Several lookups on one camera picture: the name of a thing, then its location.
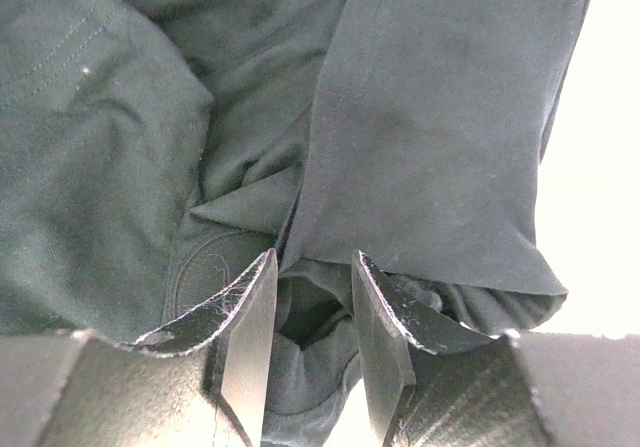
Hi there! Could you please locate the black t shirt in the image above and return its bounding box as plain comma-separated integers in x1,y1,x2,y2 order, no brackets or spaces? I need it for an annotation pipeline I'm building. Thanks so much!
1,0,590,446

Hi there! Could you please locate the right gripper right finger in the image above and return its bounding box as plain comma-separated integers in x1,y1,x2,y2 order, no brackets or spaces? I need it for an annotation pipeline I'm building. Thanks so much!
352,251,508,446

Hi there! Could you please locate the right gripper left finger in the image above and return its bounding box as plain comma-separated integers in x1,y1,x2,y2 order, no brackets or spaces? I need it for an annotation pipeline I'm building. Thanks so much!
117,250,277,446

